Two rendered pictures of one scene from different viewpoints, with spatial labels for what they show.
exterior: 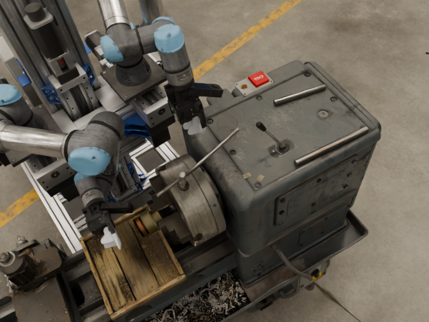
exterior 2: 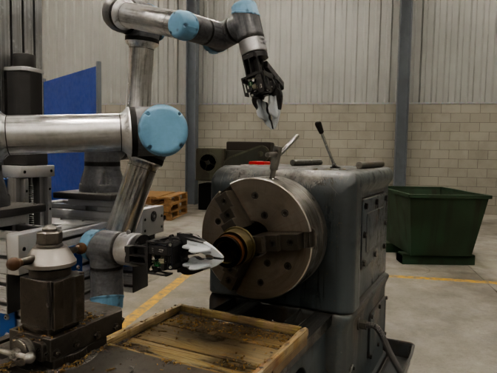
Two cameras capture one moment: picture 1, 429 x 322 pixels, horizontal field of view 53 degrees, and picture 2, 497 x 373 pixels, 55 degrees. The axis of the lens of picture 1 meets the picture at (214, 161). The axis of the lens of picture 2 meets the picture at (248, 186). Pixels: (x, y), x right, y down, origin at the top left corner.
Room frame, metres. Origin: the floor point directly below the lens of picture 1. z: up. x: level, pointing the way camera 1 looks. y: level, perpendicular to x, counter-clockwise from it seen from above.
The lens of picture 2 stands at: (-0.15, 0.97, 1.30)
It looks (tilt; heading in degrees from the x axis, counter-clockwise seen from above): 4 degrees down; 319
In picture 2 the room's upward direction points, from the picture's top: 1 degrees clockwise
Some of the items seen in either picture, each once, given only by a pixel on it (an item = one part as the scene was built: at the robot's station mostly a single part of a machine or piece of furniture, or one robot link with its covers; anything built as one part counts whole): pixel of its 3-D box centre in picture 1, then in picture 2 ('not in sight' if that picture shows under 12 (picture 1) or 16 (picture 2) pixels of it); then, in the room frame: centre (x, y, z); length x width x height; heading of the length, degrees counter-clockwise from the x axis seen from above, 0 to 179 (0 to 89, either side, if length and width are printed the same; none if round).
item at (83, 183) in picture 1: (87, 186); (105, 247); (0.92, 0.49, 1.07); 0.11 x 0.08 x 0.09; 22
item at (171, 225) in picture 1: (179, 229); (282, 240); (0.67, 0.15, 1.09); 0.12 x 0.11 x 0.05; 23
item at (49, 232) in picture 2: (4, 257); (49, 234); (0.63, 0.72, 1.17); 0.04 x 0.04 x 0.03
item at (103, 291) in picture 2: (97, 195); (106, 286); (0.93, 0.49, 0.98); 0.11 x 0.08 x 0.11; 158
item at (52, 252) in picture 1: (35, 271); (64, 336); (0.64, 0.69, 0.99); 0.20 x 0.10 x 0.05; 113
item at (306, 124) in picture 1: (276, 153); (307, 223); (0.96, -0.25, 1.06); 0.59 x 0.48 x 0.39; 113
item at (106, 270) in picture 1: (131, 258); (206, 343); (0.68, 0.37, 0.89); 0.36 x 0.30 x 0.04; 23
